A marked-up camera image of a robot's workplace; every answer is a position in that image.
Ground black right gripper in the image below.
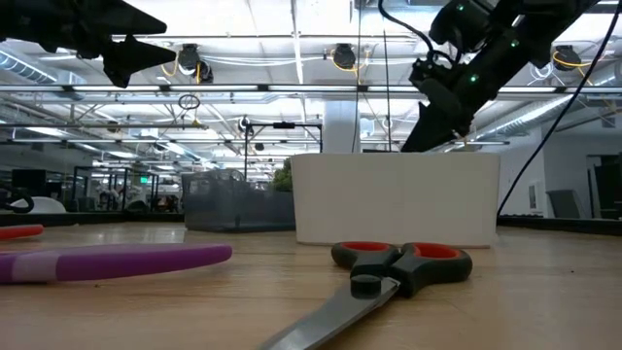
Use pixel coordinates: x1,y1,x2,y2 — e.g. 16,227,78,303
400,52,497,155

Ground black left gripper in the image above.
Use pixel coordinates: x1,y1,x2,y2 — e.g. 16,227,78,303
0,0,178,89

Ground white plastic bin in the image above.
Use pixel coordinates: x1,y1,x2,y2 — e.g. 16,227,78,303
291,152,501,249

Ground black and red scissors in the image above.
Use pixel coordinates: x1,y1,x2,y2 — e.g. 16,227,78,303
257,240,474,350

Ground red handled scissors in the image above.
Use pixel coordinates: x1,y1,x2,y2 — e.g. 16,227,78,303
0,224,46,242

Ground purple handled scissors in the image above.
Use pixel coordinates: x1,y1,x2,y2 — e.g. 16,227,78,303
0,242,234,286

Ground artificial green plant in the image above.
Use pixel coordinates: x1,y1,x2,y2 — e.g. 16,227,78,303
269,157,294,193

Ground white trash can black bag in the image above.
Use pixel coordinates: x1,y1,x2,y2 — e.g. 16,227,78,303
12,195,68,216

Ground dark translucent grey bin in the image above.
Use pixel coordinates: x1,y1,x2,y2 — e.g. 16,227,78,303
181,168,297,233

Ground thin black hanging cable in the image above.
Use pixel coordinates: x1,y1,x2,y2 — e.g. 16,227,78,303
379,28,393,154
352,0,363,155

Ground hanging cable loop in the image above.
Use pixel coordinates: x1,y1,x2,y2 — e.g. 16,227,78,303
177,93,202,112

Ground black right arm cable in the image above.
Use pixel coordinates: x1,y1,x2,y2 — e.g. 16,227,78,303
496,0,622,218

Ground black background rig frame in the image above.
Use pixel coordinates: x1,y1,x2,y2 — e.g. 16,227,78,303
243,122,325,158

